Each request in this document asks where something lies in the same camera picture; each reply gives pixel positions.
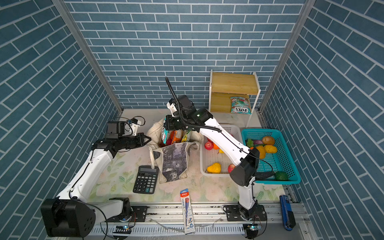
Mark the white plastic fruit basket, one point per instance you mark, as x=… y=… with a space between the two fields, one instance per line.
x=210 y=157

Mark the red apple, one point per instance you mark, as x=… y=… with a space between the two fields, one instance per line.
x=209 y=145
x=231 y=167

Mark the black desk calculator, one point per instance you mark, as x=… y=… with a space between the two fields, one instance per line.
x=146 y=180

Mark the teal plastic vegetable basket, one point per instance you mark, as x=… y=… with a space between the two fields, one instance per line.
x=282 y=160

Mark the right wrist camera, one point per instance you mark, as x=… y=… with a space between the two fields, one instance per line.
x=181 y=106

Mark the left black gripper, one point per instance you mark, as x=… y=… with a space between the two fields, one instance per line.
x=140 y=141

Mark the blue utility knife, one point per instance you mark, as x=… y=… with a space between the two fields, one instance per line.
x=289 y=221

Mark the green fox's candy bag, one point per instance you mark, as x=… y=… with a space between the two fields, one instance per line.
x=165 y=135
x=240 y=105

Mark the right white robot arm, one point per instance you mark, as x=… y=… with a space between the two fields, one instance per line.
x=246 y=160

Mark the small orange tangerine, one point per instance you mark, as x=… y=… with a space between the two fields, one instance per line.
x=215 y=147

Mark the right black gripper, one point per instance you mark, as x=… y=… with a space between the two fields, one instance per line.
x=170 y=126

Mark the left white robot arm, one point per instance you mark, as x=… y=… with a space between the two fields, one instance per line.
x=70 y=214

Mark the packaged pen blister pack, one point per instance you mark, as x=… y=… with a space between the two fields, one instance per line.
x=187 y=212

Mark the beige canvas tote bag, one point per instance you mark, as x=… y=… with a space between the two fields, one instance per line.
x=172 y=160

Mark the green yellow candy bag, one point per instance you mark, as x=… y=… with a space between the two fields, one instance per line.
x=186 y=137

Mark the yellow pear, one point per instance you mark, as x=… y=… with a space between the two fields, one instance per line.
x=214 y=168

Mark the white wire shelf rack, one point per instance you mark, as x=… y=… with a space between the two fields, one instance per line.
x=223 y=86

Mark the orange Fox's candy bag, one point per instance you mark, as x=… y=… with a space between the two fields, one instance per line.
x=176 y=136

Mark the green cucumber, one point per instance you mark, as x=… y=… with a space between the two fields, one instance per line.
x=281 y=176

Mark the brown potato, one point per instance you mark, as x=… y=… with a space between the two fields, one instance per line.
x=268 y=140

